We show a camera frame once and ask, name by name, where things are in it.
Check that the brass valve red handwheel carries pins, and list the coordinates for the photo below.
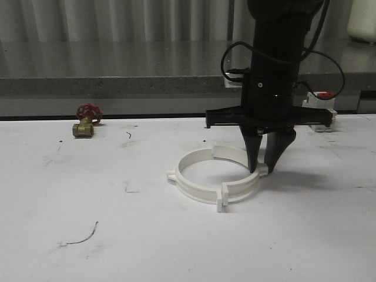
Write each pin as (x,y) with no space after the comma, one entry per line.
(89,116)

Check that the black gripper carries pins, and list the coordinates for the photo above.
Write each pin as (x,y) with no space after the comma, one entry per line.
(267,106)

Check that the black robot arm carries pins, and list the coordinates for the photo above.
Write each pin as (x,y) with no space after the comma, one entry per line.
(285,33)

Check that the white circuit breaker red switch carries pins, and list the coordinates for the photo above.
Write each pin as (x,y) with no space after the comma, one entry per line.
(321,100)

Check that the white half pipe clamp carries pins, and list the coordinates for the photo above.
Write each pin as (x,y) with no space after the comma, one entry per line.
(192,190)
(236,191)

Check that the grey stone counter slab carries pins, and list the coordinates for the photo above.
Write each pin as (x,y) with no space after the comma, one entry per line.
(115,69)

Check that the white container in background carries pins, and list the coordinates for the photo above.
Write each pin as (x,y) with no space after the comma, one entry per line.
(361,23)

